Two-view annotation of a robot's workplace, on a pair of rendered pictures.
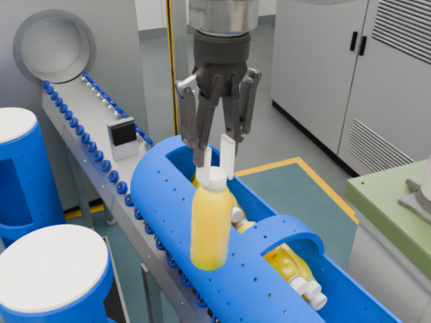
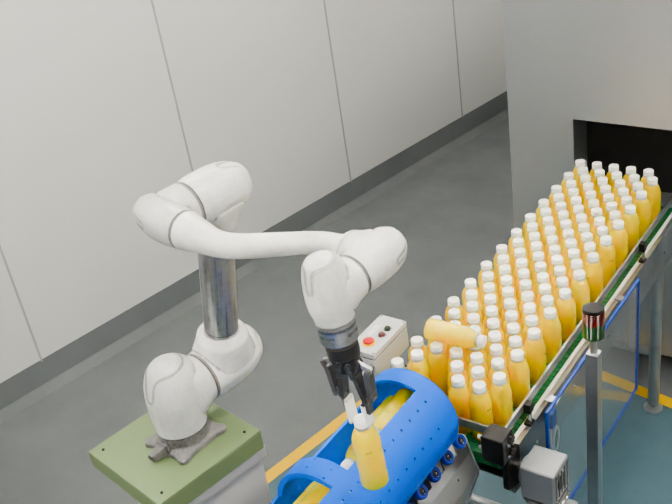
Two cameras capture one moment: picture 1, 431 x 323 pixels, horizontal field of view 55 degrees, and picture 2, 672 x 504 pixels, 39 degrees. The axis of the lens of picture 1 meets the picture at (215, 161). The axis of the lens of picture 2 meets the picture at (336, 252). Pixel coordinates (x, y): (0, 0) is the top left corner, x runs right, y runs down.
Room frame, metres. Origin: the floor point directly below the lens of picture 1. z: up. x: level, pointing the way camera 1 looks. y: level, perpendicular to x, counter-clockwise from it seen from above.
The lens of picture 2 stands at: (1.07, 1.64, 2.88)
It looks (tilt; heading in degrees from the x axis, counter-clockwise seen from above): 30 degrees down; 252
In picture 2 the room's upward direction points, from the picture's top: 9 degrees counter-clockwise
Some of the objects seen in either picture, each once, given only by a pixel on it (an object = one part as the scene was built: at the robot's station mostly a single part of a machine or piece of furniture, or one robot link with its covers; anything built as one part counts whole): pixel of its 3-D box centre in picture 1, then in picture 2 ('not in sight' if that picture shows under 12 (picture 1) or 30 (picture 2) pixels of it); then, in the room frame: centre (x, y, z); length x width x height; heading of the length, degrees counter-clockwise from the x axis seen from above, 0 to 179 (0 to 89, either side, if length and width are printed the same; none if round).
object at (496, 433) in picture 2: not in sight; (496, 445); (0.06, -0.23, 0.95); 0.10 x 0.07 x 0.10; 123
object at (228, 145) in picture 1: (227, 157); (351, 408); (0.55, -0.02, 1.46); 0.03 x 0.01 x 0.07; 34
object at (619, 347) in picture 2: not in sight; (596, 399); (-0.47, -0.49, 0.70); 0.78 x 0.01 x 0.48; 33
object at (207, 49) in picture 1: (220, 63); (344, 356); (0.54, -0.01, 1.62); 0.08 x 0.07 x 0.09; 124
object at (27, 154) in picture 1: (27, 211); not in sight; (1.40, 0.84, 0.59); 0.28 x 0.28 x 0.88
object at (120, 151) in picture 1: (124, 140); not in sight; (1.33, 0.34, 1.00); 0.10 x 0.04 x 0.15; 123
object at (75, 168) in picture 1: (80, 191); not in sight; (1.88, 0.78, 0.31); 0.06 x 0.06 x 0.63; 33
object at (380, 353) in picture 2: not in sight; (378, 346); (0.19, -0.73, 1.05); 0.20 x 0.10 x 0.10; 33
